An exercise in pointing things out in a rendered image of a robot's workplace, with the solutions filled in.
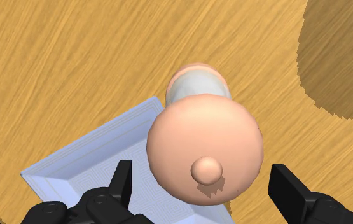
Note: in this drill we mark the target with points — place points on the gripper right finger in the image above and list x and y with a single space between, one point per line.
303 201

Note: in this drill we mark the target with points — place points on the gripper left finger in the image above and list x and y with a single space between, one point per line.
114 198

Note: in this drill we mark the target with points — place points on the pale blue square tray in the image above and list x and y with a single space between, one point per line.
95 161

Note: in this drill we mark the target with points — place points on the peach lidded jar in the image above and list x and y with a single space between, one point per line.
204 145

